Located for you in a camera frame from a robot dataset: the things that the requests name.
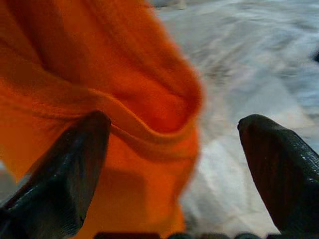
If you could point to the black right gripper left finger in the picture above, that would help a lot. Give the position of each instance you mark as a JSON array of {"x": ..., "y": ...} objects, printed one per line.
[{"x": 59, "y": 179}]

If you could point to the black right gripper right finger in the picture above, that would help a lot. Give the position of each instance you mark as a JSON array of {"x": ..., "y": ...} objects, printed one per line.
[{"x": 284, "y": 174}]

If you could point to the orange t-shirt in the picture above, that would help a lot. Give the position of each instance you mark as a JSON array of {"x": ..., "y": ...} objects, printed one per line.
[{"x": 99, "y": 74}]

